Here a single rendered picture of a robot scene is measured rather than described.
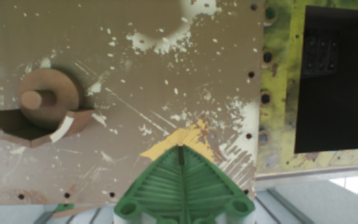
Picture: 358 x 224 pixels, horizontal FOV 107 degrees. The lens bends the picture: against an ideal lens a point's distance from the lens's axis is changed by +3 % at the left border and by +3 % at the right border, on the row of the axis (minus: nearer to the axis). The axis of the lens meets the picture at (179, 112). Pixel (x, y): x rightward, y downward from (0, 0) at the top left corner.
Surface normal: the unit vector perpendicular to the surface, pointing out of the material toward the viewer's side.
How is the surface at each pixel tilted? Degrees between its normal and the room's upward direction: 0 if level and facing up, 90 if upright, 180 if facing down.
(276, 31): 90
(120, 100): 90
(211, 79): 90
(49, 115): 90
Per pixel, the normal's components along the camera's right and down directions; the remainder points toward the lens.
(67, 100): 0.01, 0.11
